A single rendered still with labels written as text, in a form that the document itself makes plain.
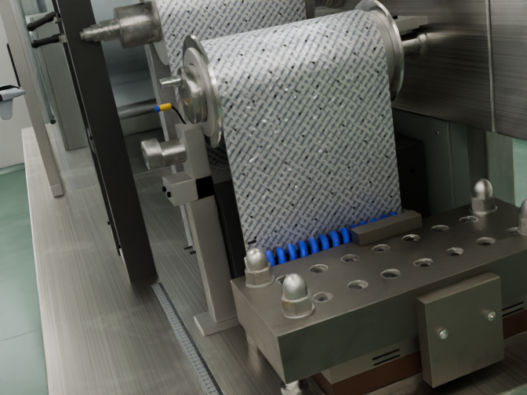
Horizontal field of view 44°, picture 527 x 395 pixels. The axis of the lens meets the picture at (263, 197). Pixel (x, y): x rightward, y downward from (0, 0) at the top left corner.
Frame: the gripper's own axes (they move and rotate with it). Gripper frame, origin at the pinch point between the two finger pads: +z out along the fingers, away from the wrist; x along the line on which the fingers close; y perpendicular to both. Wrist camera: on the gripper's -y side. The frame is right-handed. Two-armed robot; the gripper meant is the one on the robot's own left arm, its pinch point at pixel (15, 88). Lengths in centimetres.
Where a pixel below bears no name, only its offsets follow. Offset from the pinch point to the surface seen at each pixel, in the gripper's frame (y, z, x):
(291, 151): -3, 15, 78
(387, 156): 1, 28, 81
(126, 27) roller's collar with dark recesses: -16.4, 8.4, 45.3
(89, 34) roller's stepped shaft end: -15.8, 3.6, 42.0
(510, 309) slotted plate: 15, 28, 103
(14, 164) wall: 182, 83, -458
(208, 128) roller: -7, 7, 71
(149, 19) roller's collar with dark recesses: -17, 12, 46
